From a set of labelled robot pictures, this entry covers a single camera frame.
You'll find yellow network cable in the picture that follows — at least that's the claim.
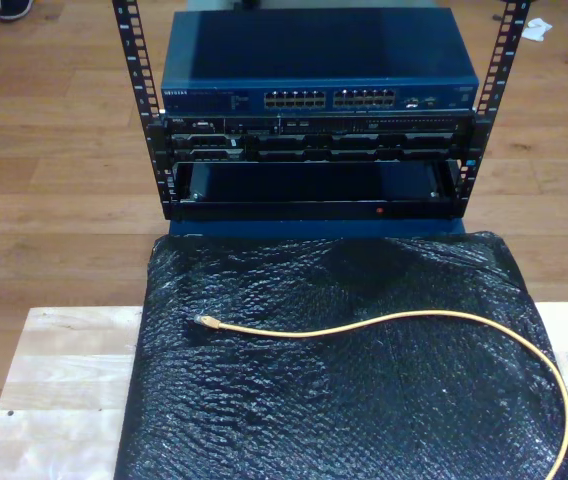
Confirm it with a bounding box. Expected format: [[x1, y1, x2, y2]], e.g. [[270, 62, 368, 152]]
[[192, 309, 568, 480]]

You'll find black rack server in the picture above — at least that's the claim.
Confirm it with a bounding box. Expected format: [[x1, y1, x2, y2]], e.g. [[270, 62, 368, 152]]
[[162, 113, 476, 164]]

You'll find black bubble mat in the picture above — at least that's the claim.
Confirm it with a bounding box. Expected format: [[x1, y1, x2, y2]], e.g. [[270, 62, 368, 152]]
[[113, 230, 568, 480]]

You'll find white crumpled paper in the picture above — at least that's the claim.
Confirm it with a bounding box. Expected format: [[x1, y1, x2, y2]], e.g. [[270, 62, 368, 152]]
[[521, 18, 554, 44]]

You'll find person's foot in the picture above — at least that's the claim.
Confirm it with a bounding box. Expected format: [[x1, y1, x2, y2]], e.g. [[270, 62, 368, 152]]
[[0, 0, 35, 22]]

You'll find blue network switch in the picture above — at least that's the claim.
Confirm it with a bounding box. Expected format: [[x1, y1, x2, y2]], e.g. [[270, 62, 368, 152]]
[[160, 8, 480, 114]]

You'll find black perforated rack post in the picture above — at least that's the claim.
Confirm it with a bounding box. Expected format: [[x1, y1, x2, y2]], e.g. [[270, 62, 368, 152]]
[[456, 0, 533, 219], [111, 0, 173, 221]]

